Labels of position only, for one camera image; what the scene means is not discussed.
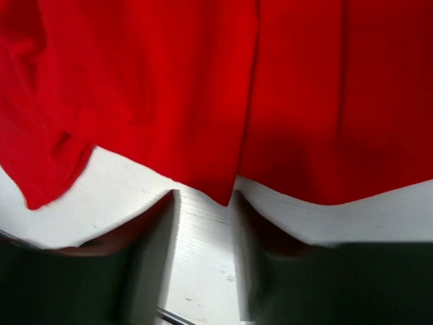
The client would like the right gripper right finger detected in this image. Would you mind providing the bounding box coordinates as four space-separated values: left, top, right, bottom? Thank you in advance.
235 191 432 324

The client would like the red t shirt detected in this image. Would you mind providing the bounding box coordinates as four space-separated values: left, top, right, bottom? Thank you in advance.
1 1 432 210

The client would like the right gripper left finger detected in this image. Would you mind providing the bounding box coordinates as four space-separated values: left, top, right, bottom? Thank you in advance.
1 191 175 324

